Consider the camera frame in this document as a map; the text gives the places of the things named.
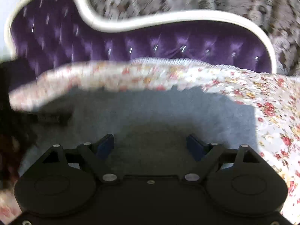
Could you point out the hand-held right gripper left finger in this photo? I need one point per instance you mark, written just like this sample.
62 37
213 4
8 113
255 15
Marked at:
105 145

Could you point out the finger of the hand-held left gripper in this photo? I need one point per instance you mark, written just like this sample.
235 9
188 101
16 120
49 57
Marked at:
51 118

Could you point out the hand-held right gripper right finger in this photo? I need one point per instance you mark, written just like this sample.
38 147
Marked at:
195 148

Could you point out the grey argyle sweater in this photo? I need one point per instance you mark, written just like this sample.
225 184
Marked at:
152 114

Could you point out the floral blanket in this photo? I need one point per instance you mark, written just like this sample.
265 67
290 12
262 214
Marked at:
276 121

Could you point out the purple tufted sofa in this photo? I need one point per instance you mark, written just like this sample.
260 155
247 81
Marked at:
187 42

